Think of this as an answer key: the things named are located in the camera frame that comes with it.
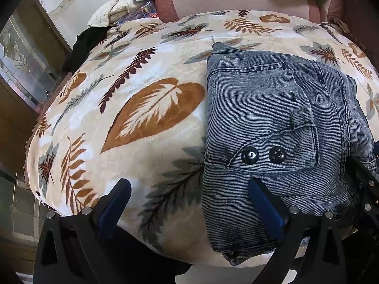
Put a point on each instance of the leaf-print fleece blanket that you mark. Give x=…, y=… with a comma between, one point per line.
x=133, y=109

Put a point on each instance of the black cloth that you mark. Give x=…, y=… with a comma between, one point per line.
x=86, y=44

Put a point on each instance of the wooden door with glass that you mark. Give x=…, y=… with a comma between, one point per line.
x=26, y=65

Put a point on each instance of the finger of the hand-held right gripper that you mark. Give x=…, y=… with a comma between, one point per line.
x=365, y=183

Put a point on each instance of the colourful printed cloth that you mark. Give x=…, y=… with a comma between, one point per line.
x=146, y=10

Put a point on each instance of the grey-blue denim pants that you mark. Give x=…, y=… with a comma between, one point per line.
x=266, y=109

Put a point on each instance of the pink padded headboard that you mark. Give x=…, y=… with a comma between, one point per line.
x=237, y=3

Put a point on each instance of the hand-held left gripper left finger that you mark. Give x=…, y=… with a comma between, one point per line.
x=115, y=204

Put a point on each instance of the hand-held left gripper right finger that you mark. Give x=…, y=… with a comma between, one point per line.
x=266, y=213

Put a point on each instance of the white crumpled pillow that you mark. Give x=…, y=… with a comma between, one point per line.
x=106, y=10

